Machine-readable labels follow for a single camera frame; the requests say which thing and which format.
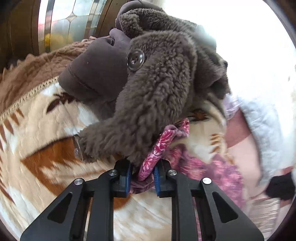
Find striped beige cushion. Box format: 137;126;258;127
245;197;292;241

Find stained glass window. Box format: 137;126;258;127
38;0;109;55

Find pink floral pants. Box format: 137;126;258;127
129;94;249;241

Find pink pillow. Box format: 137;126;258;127
225;111;278;200

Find leaf printed blanket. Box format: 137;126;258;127
0;36;234;241

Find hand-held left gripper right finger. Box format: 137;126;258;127
153;159;264;241

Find brown fleece jacket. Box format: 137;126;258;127
58;0;232;168

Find black cloth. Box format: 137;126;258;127
266;173;296;201

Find wooden window frame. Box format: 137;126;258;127
0;0;47;75

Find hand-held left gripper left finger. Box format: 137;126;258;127
20;159;134;241

